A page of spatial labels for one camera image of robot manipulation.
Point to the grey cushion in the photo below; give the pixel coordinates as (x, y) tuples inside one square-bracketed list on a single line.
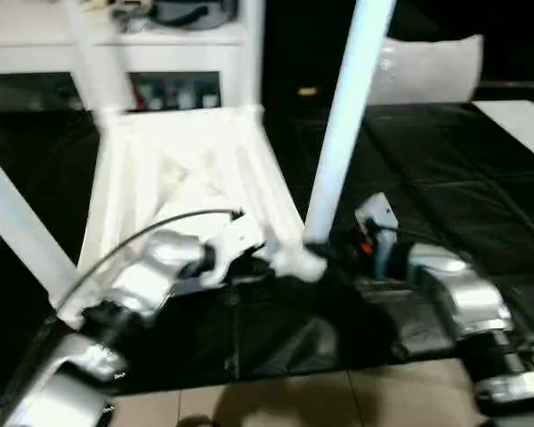
[(427, 71)]

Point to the black work mat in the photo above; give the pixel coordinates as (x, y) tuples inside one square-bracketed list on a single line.
[(449, 155)]

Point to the white plastic table leg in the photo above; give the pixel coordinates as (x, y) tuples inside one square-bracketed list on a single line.
[(253, 53), (102, 66), (351, 111), (18, 213)]

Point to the grey helmet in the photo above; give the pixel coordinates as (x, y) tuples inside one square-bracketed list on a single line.
[(191, 15)]

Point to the white plastic table top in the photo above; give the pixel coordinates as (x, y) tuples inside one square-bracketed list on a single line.
[(182, 147)]

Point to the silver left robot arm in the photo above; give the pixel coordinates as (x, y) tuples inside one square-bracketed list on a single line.
[(138, 284)]

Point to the red bottle behind glass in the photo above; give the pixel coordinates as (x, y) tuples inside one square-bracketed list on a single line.
[(139, 95)]

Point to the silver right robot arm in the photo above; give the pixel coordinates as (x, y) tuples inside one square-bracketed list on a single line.
[(463, 293)]

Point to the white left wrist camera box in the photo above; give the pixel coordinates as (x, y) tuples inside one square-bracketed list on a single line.
[(240, 236)]

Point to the black box with yellow label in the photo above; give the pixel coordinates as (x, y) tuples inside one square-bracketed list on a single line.
[(293, 44)]

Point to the white flat board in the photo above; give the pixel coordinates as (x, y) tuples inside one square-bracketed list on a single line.
[(516, 124)]

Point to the white glass-door cabinet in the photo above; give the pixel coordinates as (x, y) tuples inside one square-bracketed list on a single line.
[(182, 53)]

